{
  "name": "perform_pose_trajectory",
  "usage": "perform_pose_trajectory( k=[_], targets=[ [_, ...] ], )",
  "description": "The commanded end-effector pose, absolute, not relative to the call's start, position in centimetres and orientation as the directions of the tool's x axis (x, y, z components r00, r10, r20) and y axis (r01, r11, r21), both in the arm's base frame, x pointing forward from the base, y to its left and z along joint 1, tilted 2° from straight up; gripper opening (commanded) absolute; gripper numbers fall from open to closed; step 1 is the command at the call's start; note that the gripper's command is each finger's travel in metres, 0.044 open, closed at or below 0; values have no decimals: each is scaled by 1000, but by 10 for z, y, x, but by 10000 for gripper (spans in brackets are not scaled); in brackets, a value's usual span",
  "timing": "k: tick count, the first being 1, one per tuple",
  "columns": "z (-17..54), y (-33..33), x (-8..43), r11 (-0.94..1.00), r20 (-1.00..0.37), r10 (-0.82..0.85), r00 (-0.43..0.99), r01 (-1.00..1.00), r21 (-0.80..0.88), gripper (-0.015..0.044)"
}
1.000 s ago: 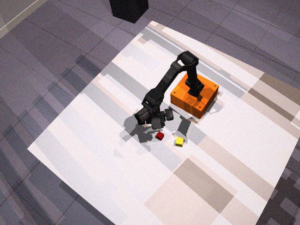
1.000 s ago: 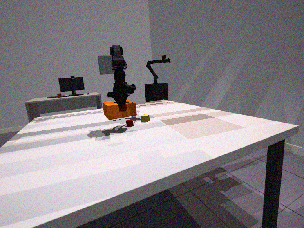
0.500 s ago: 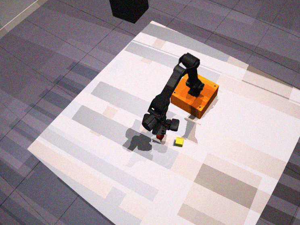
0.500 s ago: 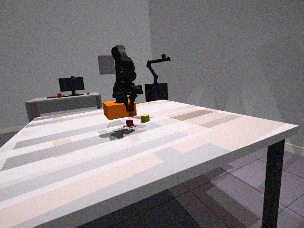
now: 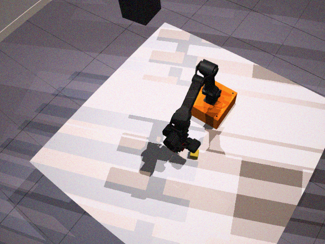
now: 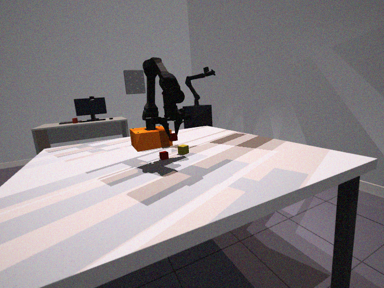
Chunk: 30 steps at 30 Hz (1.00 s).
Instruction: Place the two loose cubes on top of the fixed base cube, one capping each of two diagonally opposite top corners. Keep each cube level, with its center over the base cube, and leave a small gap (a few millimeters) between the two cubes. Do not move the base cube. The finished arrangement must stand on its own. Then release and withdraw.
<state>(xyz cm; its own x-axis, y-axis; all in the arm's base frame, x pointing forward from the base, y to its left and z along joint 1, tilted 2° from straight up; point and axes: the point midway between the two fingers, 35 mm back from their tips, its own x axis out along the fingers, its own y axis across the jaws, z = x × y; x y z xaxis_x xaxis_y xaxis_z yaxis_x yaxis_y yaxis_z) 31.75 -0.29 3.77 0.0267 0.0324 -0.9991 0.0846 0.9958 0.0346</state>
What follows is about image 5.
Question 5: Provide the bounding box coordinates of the yellow cube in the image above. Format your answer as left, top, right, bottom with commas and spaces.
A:
190, 150, 199, 160

